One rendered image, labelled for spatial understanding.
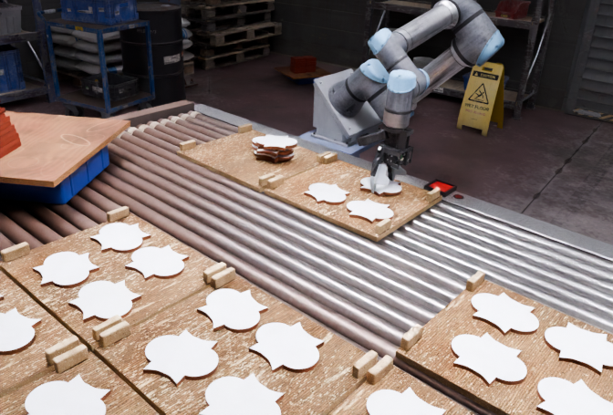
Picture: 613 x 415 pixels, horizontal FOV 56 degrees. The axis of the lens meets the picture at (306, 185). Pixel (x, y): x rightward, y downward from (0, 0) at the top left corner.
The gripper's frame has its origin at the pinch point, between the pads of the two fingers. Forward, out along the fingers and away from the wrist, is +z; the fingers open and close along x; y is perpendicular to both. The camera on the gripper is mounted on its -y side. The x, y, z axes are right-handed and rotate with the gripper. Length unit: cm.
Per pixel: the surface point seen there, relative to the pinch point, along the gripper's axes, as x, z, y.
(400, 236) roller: -18.0, 2.6, 18.7
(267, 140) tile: -8.4, -3.9, -40.1
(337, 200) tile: -17.5, 0.3, -3.0
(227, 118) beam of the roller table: 16, 7, -86
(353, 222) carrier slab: -23.3, 1.0, 6.9
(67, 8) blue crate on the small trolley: 102, 15, -366
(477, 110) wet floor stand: 333, 80, -110
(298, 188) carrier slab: -17.7, 2.0, -17.7
